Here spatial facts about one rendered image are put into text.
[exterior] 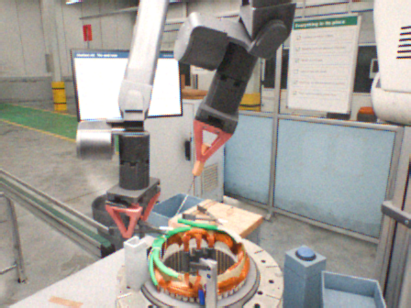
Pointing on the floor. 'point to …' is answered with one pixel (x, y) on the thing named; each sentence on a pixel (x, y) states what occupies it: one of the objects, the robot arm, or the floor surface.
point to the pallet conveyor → (83, 237)
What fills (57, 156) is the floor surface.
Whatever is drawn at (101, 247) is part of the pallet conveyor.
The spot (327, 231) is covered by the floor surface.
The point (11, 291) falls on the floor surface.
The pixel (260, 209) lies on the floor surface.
